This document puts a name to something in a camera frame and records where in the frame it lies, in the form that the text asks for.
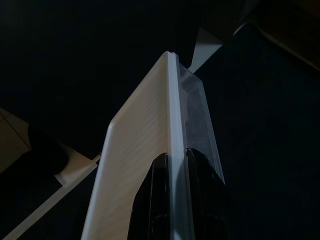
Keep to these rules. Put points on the white floor tape line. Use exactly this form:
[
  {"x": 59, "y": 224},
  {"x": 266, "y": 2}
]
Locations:
[{"x": 75, "y": 172}]

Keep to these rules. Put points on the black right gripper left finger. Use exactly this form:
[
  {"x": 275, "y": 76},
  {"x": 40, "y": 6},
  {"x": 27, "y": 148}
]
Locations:
[{"x": 155, "y": 200}]

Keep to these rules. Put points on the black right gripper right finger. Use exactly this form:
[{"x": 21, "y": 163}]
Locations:
[{"x": 207, "y": 200}]

